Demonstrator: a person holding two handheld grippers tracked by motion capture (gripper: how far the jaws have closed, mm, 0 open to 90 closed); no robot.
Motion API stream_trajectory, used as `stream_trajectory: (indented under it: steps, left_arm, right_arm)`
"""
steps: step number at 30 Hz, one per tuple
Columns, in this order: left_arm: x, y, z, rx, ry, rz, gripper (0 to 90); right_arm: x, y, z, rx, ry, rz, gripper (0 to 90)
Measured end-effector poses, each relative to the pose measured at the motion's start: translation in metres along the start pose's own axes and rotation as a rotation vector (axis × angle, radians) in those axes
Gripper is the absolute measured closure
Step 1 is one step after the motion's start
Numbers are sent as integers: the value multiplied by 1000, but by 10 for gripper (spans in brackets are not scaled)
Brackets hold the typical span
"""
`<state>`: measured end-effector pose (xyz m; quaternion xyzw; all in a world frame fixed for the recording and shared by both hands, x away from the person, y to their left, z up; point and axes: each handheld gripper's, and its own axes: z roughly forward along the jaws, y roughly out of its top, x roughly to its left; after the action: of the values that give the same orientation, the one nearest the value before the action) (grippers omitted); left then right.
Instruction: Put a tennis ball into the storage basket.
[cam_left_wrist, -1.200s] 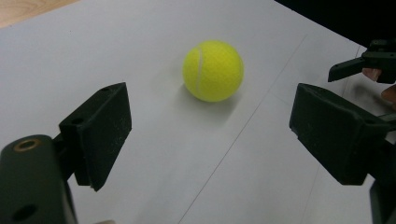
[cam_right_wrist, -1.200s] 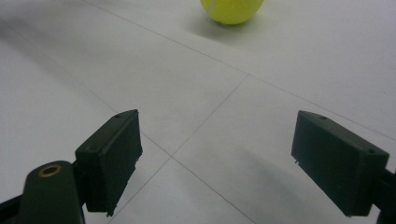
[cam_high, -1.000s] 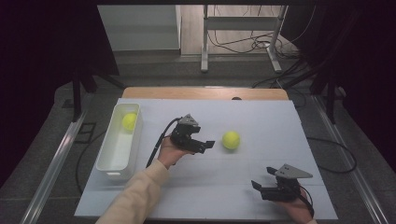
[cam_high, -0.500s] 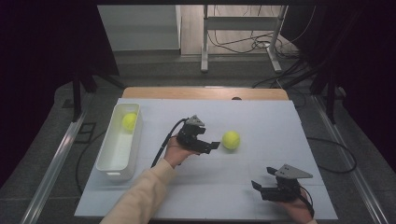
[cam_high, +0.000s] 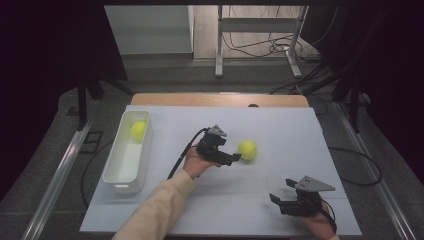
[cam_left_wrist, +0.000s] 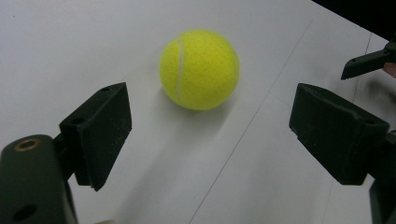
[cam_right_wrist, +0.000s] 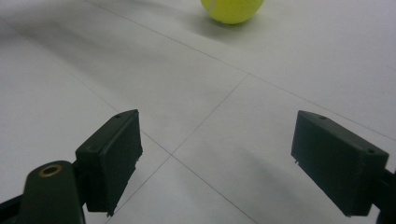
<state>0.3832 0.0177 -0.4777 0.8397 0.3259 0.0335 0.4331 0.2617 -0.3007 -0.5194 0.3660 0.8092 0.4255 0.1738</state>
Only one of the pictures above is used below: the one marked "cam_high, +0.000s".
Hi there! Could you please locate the person's left hand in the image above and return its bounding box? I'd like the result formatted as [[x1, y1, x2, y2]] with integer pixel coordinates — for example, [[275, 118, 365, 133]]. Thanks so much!
[[182, 146, 221, 181]]

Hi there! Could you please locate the right hand-held gripper black cable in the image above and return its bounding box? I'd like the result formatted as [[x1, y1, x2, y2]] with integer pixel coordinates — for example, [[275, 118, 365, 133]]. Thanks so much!
[[321, 198, 338, 233]]

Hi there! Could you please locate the white plastic bin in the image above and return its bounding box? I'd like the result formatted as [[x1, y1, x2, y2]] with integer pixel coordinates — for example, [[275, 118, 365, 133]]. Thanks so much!
[[102, 109, 154, 195]]

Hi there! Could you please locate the hand-held gripper black cable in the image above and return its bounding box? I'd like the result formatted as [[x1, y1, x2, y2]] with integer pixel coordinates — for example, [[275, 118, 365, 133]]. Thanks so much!
[[321, 198, 338, 233], [166, 127, 211, 181]]

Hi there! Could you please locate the white table mat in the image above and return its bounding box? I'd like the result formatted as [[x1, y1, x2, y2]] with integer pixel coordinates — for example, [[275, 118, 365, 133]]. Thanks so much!
[[79, 104, 363, 237]]

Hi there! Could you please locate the bundle of thick black cables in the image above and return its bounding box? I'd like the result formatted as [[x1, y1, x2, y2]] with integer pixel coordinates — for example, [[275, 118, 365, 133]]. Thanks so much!
[[269, 61, 336, 96]]

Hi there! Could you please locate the tangle of thin black cables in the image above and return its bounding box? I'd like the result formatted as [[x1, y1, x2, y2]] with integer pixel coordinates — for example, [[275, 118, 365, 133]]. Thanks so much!
[[222, 4, 339, 63]]

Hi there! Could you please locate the aluminium floor rail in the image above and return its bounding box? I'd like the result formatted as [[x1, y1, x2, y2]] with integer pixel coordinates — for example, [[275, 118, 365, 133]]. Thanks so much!
[[334, 101, 418, 240], [21, 116, 94, 240]]

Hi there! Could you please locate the person's right hand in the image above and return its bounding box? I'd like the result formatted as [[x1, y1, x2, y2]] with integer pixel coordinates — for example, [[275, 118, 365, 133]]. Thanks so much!
[[293, 203, 338, 240]]

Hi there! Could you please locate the white cabinet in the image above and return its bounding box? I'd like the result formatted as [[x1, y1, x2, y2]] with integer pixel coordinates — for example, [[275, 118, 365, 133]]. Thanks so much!
[[104, 4, 195, 56]]

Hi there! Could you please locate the yellow tennis ball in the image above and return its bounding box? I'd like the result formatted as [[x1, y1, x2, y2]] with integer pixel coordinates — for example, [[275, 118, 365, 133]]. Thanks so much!
[[129, 120, 148, 141], [237, 139, 259, 162]]

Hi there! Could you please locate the black curved floor cable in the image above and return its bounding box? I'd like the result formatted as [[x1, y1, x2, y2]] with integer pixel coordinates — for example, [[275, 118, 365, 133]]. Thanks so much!
[[80, 139, 114, 209]]

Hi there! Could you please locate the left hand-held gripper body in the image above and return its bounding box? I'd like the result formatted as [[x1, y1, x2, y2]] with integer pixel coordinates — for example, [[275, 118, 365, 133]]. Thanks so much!
[[195, 124, 234, 167]]

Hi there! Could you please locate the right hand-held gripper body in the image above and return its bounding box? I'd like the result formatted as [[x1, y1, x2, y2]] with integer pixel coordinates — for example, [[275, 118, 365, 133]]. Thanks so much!
[[279, 175, 337, 218]]

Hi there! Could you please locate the white metal stand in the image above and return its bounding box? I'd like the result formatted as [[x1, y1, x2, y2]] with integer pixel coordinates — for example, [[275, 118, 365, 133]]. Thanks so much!
[[214, 4, 309, 79]]

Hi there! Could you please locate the dark curtain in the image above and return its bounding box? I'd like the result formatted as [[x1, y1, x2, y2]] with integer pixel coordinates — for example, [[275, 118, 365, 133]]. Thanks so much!
[[309, 0, 424, 184], [0, 0, 128, 201]]

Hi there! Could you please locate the black tripod stand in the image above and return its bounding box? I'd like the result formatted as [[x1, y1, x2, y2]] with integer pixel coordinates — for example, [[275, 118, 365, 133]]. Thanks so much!
[[76, 78, 134, 131], [333, 76, 363, 134]]

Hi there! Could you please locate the left hand-held gripper black cable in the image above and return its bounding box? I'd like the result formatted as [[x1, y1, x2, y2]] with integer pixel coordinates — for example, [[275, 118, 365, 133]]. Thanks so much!
[[166, 127, 211, 181]]

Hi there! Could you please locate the black looped floor cable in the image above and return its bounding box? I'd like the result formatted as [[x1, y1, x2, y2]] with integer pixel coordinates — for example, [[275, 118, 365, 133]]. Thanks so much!
[[328, 146, 383, 187]]

